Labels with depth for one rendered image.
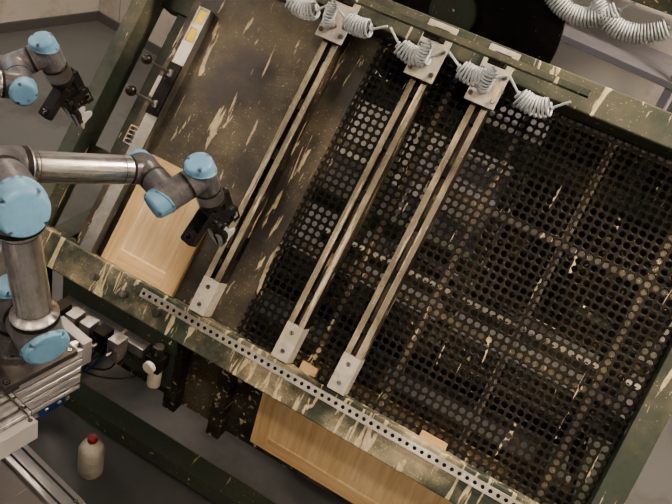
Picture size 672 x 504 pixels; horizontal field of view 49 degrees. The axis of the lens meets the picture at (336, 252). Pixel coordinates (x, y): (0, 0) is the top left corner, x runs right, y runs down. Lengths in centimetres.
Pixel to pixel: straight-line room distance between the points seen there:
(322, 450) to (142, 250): 99
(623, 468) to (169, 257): 159
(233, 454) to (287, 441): 44
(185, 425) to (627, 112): 219
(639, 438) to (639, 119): 92
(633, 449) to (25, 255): 171
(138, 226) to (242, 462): 117
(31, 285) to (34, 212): 22
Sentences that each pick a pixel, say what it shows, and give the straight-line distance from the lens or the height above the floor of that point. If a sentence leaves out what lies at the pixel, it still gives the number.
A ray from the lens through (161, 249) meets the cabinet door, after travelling 262.
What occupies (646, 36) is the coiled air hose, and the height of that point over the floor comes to 201.
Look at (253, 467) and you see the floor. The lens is 327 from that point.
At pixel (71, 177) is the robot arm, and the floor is 158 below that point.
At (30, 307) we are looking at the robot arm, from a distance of 185.
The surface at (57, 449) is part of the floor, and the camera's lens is 326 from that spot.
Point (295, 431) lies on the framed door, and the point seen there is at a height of 44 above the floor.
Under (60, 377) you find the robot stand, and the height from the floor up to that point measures 91.
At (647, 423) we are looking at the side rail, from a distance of 234.
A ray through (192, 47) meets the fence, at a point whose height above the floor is 157.
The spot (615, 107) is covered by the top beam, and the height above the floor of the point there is 188.
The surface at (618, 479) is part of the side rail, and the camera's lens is 235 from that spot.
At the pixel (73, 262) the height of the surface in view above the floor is 86.
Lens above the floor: 257
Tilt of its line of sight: 34 degrees down
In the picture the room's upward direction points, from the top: 17 degrees clockwise
